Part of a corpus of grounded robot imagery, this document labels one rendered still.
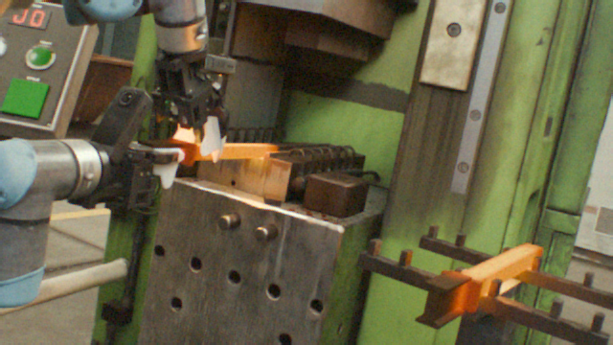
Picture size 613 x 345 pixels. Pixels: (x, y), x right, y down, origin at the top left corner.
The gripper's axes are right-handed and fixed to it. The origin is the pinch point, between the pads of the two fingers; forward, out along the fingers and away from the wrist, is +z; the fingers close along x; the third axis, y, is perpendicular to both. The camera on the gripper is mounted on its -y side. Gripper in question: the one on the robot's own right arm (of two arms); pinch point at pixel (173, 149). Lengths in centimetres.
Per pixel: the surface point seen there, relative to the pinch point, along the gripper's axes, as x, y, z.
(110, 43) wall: -596, -4, 688
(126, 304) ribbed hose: -32, 45, 39
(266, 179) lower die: 3.3, 5.7, 27.4
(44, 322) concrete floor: -122, 100, 112
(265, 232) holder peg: 9.8, 13.0, 17.5
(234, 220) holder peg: 2.4, 13.1, 19.1
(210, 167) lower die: -9.4, 6.3, 27.4
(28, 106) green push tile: -42.1, 1.2, 10.9
